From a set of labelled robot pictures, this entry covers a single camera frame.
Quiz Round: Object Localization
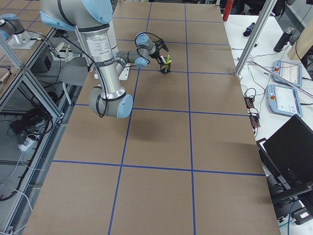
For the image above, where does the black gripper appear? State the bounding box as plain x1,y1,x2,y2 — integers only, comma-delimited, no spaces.
154,38,168,59

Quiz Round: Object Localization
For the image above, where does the green highlighter pen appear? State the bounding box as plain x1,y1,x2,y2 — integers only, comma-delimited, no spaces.
166,55,171,64

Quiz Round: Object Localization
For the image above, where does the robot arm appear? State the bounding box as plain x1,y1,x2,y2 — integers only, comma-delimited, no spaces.
114,32,169,68
40,0,133,118

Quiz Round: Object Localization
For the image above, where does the black mesh pen cup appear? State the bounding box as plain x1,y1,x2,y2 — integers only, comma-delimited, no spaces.
160,63,171,74

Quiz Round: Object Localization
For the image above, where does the red cylinder bottle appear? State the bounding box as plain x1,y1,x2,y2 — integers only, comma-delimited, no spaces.
223,0,234,22

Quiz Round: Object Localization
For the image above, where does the folded dark blue umbrella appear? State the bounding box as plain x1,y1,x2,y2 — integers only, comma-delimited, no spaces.
243,22,255,37

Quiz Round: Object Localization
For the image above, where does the black water bottle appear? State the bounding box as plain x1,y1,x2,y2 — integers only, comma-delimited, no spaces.
273,27,294,52

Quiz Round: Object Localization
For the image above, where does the near teach pendant tablet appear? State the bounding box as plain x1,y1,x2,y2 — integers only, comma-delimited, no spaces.
267,84,303,118

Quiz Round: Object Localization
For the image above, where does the teach pendant tablet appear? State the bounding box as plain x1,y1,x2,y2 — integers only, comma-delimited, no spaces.
267,84,303,118
272,60,302,87

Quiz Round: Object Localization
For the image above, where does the far teach pendant tablet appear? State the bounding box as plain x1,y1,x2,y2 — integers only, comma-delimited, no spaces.
272,60,302,87

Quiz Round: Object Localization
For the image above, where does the white power strip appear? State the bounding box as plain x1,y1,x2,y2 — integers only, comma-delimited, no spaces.
18,137,35,152

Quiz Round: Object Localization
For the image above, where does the black laptop on stand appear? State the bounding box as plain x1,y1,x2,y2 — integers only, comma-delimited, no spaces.
259,115,313,207

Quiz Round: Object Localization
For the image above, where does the aluminium frame post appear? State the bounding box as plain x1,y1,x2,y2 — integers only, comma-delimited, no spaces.
233,0,277,77

